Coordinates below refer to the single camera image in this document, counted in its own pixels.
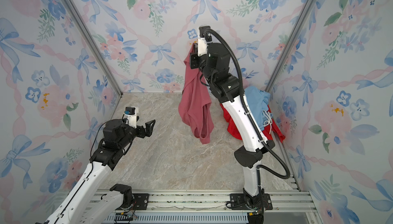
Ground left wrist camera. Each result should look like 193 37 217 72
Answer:
124 106 139 128

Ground aluminium corner post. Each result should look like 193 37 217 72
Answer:
61 0 123 97
265 0 317 93

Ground light blue drawstring shorts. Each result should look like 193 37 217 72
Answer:
245 86 273 133

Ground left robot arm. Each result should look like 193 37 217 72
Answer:
45 119 156 224

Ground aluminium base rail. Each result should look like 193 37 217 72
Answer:
104 189 322 224

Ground black corrugated cable conduit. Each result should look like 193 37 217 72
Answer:
204 28 291 180

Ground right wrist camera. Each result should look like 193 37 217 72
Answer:
197 26 212 57

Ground black mounting plate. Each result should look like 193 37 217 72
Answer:
226 193 273 211
120 193 149 211

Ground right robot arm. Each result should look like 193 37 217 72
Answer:
190 38 272 211

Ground pink ribbed cloth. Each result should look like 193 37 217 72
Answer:
178 46 214 144

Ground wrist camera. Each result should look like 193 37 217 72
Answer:
124 106 139 128
197 26 212 57

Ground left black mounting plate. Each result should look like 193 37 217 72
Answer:
120 193 149 211

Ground left aluminium corner post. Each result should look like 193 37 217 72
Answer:
61 0 123 97

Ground right aluminium corner post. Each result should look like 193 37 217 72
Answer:
265 0 317 93

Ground red cloth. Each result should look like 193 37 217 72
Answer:
219 102 286 143

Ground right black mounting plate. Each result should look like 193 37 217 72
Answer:
226 193 273 211

